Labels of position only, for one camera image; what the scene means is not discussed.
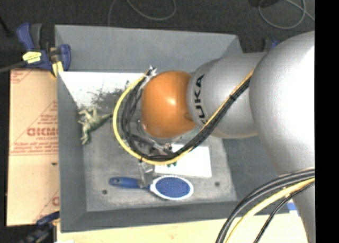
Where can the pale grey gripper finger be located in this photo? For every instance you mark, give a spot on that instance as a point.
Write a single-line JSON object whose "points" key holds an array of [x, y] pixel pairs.
{"points": [[150, 171], [143, 175]]}

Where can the blue and white hairbrush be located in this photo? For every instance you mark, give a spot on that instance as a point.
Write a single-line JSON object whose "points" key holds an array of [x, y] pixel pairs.
{"points": [[172, 187]]}

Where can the white flat box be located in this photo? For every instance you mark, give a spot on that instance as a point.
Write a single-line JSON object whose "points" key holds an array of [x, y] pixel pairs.
{"points": [[196, 162]]}

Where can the green toy dinosaur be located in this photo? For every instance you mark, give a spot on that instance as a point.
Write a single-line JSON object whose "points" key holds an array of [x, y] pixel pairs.
{"points": [[91, 122]]}

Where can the grey metal bin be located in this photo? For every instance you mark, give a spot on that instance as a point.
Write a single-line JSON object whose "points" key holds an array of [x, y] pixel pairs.
{"points": [[106, 51]]}

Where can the brown cardboard board red print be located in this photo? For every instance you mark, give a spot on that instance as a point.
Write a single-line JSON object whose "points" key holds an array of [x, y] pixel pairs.
{"points": [[31, 130]]}

